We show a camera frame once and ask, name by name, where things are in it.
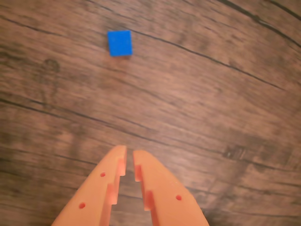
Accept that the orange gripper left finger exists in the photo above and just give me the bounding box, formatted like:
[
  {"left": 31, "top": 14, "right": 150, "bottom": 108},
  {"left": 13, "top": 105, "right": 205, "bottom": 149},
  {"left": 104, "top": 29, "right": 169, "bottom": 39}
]
[{"left": 50, "top": 145, "right": 128, "bottom": 226}]

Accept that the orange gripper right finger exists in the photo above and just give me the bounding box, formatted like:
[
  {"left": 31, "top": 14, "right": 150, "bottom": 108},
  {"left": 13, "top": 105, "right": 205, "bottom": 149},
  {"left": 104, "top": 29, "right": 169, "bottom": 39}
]
[{"left": 132, "top": 150, "right": 210, "bottom": 226}]

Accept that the blue cube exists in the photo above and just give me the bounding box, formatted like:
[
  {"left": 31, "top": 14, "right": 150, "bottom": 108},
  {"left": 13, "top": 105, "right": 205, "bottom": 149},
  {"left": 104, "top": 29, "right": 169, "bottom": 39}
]
[{"left": 107, "top": 30, "right": 133, "bottom": 57}]

